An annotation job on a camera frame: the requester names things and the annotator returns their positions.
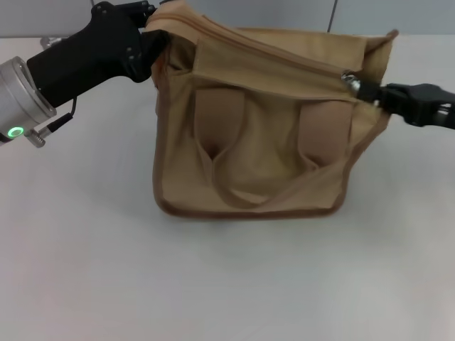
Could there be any silver left gripper cable connector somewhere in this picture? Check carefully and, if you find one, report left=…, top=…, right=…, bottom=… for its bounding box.
left=41, top=35, right=68, bottom=50

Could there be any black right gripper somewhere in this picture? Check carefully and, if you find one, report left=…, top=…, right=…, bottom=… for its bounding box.
left=356, top=82, right=455, bottom=131

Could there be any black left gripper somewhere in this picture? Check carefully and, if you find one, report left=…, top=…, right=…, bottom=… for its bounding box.
left=26, top=1, right=172, bottom=107

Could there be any khaki canvas food bag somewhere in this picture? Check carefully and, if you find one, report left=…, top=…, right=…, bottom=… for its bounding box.
left=146, top=0, right=400, bottom=221

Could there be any silver metal zipper pull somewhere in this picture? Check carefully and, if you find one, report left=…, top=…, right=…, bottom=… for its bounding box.
left=340, top=70, right=362, bottom=95

